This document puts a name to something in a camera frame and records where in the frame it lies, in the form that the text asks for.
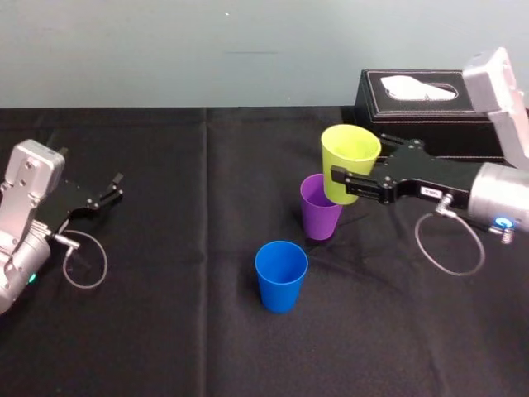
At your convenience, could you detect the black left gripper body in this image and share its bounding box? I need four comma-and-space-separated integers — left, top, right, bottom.
36, 178, 100, 237

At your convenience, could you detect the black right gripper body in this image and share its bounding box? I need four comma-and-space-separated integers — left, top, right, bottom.
383, 147, 483, 204

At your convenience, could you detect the green plastic cup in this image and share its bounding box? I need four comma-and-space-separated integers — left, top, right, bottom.
321, 123, 382, 206

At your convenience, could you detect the black leather tissue box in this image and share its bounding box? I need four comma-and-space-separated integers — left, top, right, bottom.
353, 69, 508, 159

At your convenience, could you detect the purple plastic cup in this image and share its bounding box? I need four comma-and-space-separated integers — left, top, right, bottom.
299, 173, 345, 242

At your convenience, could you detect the white tissue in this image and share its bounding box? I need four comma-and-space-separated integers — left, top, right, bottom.
379, 76, 458, 102

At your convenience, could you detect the black table cloth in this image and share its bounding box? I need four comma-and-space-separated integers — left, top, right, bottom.
0, 106, 529, 397

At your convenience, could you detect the blue plastic cup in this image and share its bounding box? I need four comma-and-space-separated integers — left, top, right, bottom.
254, 241, 310, 314

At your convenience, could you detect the thin right gripper cable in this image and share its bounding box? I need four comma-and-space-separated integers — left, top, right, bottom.
414, 193, 487, 278

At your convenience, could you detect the thin gripper cable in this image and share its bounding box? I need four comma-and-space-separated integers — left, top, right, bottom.
49, 230, 109, 290
414, 193, 487, 278

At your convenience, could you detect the thin left gripper cable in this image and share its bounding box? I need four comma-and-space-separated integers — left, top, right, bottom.
49, 230, 109, 290

